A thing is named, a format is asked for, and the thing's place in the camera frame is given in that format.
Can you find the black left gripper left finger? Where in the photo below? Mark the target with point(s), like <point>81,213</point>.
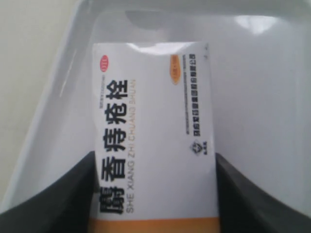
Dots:
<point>63,207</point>

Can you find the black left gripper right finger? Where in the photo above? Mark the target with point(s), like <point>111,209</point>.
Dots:
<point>245,208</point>

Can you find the white red medicine box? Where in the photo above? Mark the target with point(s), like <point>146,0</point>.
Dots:
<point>153,139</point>

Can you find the white plastic tray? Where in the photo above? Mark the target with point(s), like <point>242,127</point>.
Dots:
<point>260,59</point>

